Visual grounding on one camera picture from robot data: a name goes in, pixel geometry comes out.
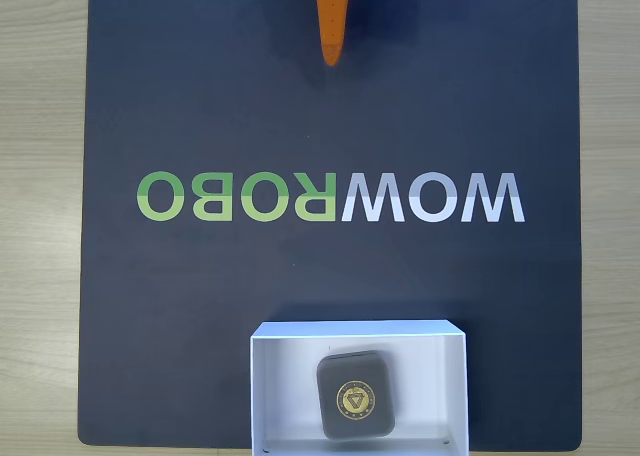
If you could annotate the grey square case gold emblem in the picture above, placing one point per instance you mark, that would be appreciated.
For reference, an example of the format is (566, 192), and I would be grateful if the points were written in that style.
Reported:
(355, 401)

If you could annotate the dark blue WOWROBO mat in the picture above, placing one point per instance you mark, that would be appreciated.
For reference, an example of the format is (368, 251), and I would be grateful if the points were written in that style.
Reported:
(200, 101)

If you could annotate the white cardboard box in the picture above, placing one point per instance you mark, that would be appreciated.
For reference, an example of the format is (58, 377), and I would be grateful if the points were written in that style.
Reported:
(285, 391)

